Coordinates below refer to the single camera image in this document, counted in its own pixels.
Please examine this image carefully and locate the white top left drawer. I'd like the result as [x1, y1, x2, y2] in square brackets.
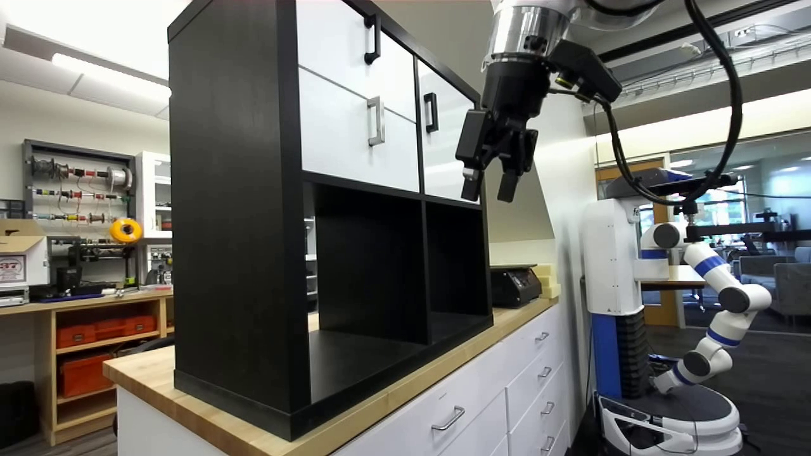
[298, 0, 417, 120]

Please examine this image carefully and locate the black top drawer handle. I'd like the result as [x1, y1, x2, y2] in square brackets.
[365, 14, 383, 66]

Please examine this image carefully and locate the silver bottom drawer handle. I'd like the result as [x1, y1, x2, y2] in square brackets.
[369, 96, 385, 147]

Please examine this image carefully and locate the white right cabinet door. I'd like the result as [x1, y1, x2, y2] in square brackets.
[419, 63, 473, 201]

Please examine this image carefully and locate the orange bin upper shelf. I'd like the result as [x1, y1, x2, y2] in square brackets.
[56, 313, 157, 346]

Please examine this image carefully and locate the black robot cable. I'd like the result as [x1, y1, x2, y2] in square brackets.
[595, 0, 746, 207]

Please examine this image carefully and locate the white and blue mobile robot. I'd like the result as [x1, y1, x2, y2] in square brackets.
[583, 169, 774, 456]

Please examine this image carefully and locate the wooden workbench with shelves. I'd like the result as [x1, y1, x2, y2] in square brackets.
[0, 292, 174, 445]

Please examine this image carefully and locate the yellow tape roll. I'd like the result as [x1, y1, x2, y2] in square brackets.
[110, 217, 146, 246]

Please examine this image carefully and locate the white counter with drawers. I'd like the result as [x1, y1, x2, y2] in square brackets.
[104, 298, 573, 456]

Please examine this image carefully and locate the white bottom left drawer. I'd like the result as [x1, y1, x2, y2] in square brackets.
[299, 69, 419, 192]

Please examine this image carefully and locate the orange bin lower shelf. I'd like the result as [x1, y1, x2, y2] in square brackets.
[58, 351, 110, 397]

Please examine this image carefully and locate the black right door handle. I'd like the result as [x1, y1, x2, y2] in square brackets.
[424, 92, 438, 134]

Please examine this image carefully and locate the grey tool wall rack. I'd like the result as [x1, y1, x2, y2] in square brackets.
[23, 139, 137, 234]

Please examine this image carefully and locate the orange bin shelf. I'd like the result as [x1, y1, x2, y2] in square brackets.
[56, 313, 157, 346]
[58, 351, 110, 397]

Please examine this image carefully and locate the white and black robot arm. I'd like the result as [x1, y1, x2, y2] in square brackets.
[457, 0, 661, 202]

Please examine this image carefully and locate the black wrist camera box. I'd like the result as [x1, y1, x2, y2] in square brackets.
[549, 41, 621, 104]

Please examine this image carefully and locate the white drawer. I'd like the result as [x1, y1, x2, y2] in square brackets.
[299, 69, 419, 192]
[298, 0, 417, 120]

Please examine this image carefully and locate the white machine with cardboard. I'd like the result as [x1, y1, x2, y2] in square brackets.
[0, 217, 52, 307]

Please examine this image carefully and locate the black box on counter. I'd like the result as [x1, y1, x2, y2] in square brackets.
[489, 265, 544, 308]

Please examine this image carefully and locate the black cube shelf cabinet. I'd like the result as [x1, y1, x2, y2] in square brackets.
[167, 0, 492, 441]

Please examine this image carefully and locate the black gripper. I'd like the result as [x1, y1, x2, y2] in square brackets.
[457, 56, 551, 202]

